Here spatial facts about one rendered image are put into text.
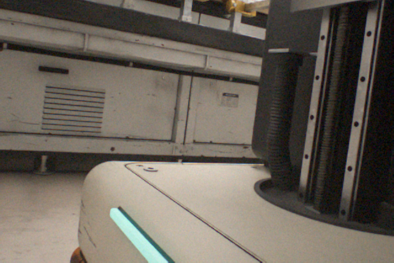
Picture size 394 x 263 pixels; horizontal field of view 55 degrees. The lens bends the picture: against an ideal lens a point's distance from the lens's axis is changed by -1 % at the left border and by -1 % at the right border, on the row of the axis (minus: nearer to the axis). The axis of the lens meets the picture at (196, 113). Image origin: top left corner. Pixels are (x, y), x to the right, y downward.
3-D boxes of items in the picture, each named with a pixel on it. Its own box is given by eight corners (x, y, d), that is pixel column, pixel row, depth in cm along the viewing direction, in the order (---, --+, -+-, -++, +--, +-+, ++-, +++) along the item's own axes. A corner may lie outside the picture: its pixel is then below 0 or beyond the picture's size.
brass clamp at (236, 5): (256, 16, 173) (258, 5, 173) (231, 9, 167) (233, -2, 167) (248, 17, 179) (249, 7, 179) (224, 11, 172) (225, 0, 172)
